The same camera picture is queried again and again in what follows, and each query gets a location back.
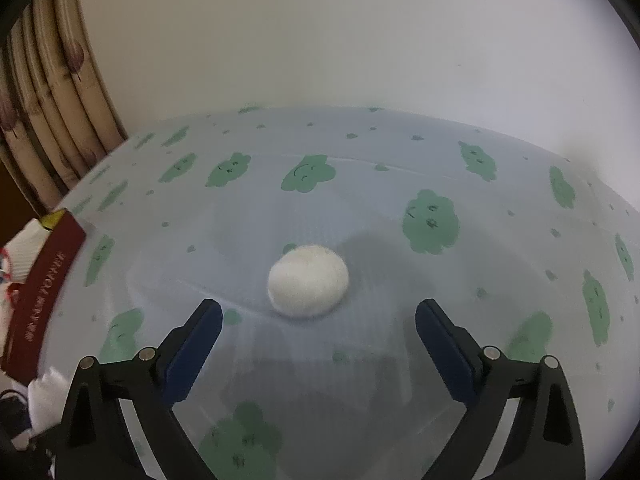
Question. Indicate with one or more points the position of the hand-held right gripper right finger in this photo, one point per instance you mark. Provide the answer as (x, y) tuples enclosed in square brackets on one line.
[(445, 350)]

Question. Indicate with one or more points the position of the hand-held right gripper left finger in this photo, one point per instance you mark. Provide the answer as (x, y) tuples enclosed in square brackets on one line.
[(195, 350)]

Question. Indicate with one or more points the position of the white soft ball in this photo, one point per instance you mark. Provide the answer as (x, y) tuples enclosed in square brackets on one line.
[(307, 280)]

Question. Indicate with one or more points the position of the white fluffy sock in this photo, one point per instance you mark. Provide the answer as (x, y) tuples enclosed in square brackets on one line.
[(47, 392)]

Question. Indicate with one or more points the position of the gold tin box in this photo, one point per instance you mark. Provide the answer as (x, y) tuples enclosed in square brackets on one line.
[(45, 285)]

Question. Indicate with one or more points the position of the white ribbed sock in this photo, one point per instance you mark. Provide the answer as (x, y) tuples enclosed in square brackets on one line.
[(27, 250)]

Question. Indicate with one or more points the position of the green cloud print sheet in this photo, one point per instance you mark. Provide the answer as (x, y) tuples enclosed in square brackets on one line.
[(380, 220)]

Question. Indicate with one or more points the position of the beige tree print curtain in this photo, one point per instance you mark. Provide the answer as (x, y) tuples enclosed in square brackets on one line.
[(50, 110)]

